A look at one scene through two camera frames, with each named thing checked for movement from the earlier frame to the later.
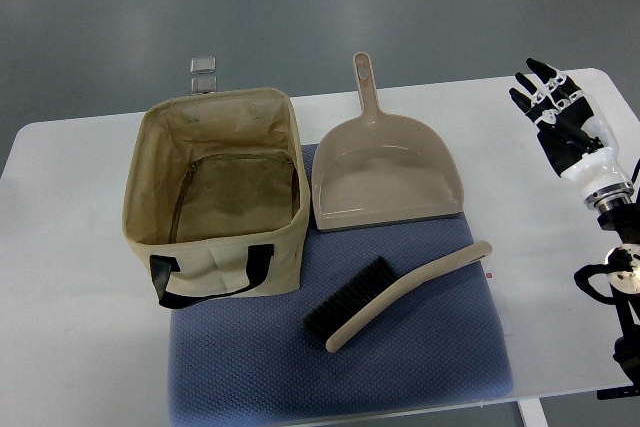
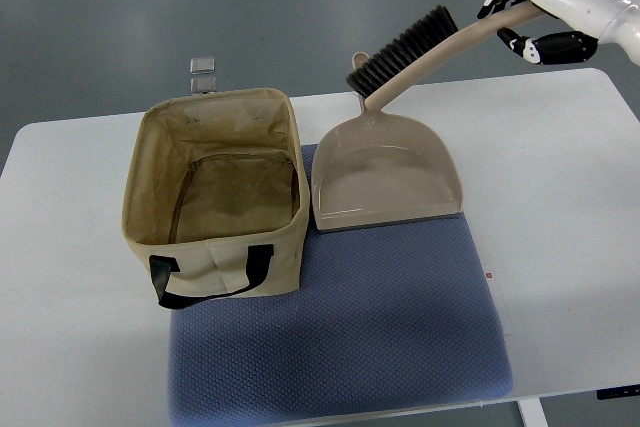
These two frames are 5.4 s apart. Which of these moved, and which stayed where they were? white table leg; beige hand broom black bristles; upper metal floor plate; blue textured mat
Moved: beige hand broom black bristles
Stayed: blue textured mat; upper metal floor plate; white table leg
